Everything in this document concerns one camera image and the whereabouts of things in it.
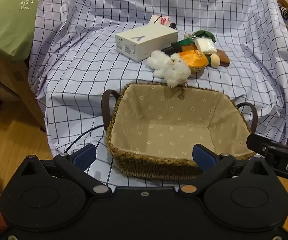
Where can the green and white plush toy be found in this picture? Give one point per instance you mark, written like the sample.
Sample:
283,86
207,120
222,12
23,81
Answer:
201,33

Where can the beige egg-shaped sponge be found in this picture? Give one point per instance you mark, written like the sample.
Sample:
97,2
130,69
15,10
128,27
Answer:
215,61

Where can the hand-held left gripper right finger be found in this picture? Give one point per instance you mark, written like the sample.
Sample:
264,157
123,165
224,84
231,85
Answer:
204,156

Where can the black makeup sponge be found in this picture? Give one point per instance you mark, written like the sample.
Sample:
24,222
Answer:
171,49

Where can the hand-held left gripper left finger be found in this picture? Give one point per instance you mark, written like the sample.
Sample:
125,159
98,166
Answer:
85,156

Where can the white cardboard phone box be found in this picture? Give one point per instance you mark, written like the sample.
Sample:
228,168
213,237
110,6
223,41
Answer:
146,40

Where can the teal and orange soft toy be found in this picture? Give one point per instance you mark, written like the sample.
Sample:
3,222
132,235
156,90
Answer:
186,42

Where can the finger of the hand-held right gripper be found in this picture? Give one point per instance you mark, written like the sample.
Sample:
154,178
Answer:
257,142

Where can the checked white cloth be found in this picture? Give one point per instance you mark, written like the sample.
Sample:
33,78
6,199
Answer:
84,67

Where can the brown leather case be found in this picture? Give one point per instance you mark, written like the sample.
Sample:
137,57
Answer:
224,56

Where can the orange plush toy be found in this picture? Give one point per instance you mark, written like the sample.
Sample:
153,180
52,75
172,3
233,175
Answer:
192,58

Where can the woven basket with fabric lining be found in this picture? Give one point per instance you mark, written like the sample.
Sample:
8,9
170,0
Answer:
171,130

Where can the black and white striped item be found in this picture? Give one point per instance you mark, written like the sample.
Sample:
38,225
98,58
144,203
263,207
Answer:
284,11

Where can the white fluffy plush toy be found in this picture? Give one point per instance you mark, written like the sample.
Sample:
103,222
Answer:
169,70

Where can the white cotton pad packet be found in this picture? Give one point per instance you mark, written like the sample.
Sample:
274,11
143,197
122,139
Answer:
205,45

